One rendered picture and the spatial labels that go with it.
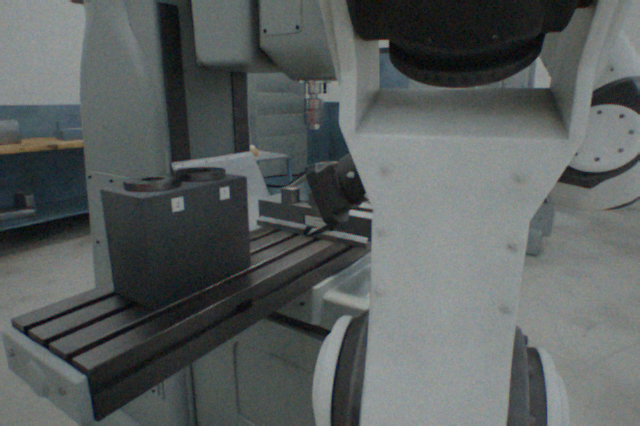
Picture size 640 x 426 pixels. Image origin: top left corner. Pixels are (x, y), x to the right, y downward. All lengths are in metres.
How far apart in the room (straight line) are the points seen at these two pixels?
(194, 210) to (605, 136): 0.58
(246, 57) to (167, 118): 0.30
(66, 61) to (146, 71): 4.15
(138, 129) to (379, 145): 1.02
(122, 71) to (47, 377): 0.84
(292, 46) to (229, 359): 0.86
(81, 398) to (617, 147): 0.68
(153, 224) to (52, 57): 4.68
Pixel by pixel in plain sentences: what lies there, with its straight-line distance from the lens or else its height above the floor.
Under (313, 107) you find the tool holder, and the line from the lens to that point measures 1.04.
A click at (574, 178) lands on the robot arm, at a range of 0.52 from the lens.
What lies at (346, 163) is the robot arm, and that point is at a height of 1.17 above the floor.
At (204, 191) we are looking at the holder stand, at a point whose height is 1.12.
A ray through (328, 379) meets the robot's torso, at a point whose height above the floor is 1.04.
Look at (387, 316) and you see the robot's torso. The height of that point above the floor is 1.11.
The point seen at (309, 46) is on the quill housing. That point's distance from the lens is 0.97.
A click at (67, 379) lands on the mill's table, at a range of 0.66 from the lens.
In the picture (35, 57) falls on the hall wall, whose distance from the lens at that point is 5.26.
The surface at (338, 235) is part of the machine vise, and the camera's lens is 1.00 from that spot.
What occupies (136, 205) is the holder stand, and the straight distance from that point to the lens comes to 0.69.
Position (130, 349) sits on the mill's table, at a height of 0.94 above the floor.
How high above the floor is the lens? 1.27
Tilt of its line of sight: 15 degrees down
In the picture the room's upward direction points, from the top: straight up
